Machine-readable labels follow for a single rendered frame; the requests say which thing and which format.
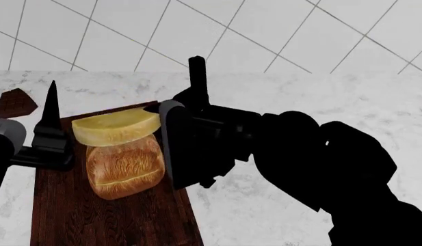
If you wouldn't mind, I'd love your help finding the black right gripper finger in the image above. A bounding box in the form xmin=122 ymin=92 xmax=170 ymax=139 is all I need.
xmin=143 ymin=101 xmax=161 ymax=114
xmin=172 ymin=55 xmax=212 ymax=112

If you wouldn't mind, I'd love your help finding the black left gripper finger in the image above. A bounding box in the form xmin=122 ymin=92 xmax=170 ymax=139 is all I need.
xmin=33 ymin=79 xmax=65 ymax=134

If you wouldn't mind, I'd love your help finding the yellow cheese wedge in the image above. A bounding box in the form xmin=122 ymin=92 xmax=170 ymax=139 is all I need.
xmin=71 ymin=107 xmax=162 ymax=148

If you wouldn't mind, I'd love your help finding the brown bread loaf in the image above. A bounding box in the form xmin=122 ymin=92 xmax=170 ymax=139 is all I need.
xmin=85 ymin=133 xmax=166 ymax=201

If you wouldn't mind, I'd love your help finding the brown chocolate bar piece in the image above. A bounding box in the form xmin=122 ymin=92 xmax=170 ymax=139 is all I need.
xmin=0 ymin=87 xmax=40 ymax=120

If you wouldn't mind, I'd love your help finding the dark wooden cutting board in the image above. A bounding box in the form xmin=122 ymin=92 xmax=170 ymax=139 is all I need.
xmin=29 ymin=100 xmax=205 ymax=246

